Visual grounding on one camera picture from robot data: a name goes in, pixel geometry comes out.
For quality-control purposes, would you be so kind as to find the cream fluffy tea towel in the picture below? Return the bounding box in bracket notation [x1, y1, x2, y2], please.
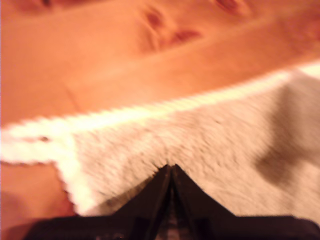
[0, 61, 320, 217]

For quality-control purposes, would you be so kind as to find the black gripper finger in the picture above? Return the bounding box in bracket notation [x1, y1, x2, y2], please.
[172, 163, 237, 240]
[113, 164, 173, 240]

